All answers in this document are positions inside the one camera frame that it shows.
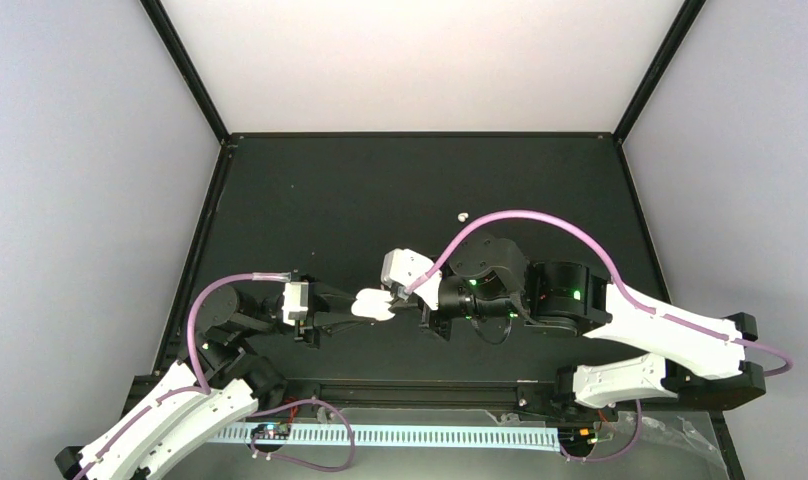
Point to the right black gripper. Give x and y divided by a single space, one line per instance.
441 325

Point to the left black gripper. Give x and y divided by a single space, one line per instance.
318 302

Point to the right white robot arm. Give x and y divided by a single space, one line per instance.
695 361

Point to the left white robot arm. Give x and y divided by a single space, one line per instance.
220 379

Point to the small circuit board left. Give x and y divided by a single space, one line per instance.
271 432

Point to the small circuit board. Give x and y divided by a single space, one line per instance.
271 432
581 435

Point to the small circuit board right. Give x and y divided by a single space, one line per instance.
581 435

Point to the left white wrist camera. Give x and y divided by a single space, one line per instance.
295 304

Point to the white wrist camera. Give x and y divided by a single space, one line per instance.
405 273
295 304

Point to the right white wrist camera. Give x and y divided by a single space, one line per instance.
405 273

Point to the black front rail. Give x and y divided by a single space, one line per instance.
427 394

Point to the white perforated cable tray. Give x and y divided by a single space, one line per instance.
537 438

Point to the left black frame post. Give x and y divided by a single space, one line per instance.
164 27

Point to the black frame post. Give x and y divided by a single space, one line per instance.
164 27
664 55

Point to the right black frame post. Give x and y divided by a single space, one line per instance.
664 55

